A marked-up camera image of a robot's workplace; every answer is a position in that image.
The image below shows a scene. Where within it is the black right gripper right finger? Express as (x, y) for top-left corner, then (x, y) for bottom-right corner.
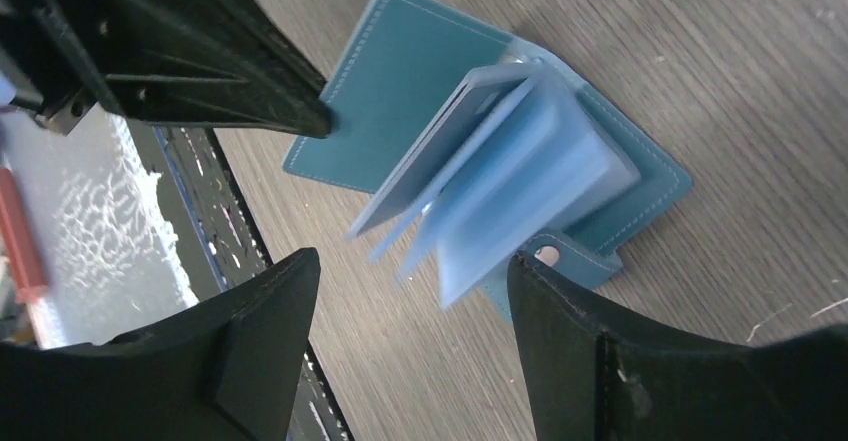
(507, 253), (847, 440)

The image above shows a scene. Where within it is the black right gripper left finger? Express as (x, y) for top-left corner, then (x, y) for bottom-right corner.
(1, 247), (321, 440)

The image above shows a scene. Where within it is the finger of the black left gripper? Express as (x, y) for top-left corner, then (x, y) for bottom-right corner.
(1, 0), (333, 138)

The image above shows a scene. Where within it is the blue leather card holder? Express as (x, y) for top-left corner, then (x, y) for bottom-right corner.
(282, 0), (692, 316)

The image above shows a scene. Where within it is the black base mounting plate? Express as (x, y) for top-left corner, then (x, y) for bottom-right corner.
(126, 120), (353, 440)

